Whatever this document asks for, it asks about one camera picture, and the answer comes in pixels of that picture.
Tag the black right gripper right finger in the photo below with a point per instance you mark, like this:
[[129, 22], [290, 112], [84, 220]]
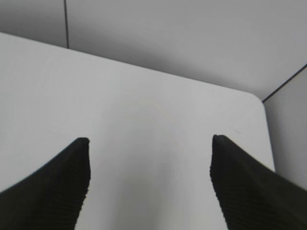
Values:
[[252, 196]]

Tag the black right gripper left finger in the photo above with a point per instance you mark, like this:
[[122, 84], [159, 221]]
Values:
[[52, 197]]

